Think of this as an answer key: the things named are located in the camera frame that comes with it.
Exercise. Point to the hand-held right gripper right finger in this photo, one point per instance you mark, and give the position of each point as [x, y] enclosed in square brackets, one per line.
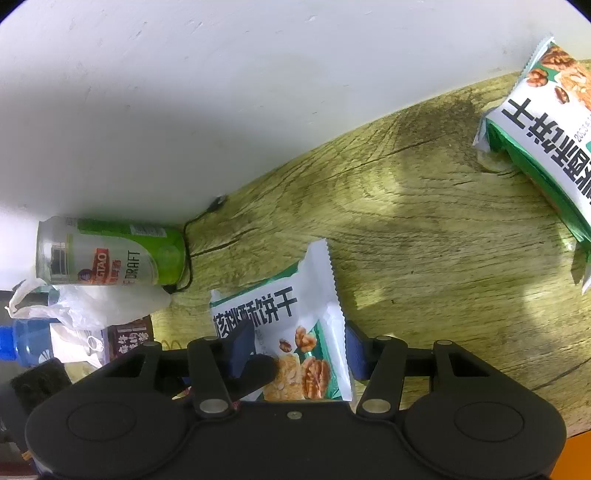
[355, 355]

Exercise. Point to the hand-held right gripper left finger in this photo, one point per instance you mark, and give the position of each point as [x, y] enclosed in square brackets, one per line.
[240, 350]

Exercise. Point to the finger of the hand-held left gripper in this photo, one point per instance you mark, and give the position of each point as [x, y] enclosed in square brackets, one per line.
[261, 369]

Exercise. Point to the green walnut cookie packet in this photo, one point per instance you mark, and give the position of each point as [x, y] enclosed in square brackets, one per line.
[545, 138]
[295, 304]

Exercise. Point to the green wood-grain desktop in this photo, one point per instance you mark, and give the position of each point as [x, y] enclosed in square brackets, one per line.
[438, 230]

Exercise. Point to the blue water bottle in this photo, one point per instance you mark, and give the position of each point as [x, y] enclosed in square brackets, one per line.
[27, 344]

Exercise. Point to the tan rubber band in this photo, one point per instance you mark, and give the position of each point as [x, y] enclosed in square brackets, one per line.
[173, 344]

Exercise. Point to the white plastic bag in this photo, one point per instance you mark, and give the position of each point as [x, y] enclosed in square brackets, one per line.
[106, 302]

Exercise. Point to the green and white beer can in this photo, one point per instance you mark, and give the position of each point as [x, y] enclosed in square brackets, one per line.
[115, 258]

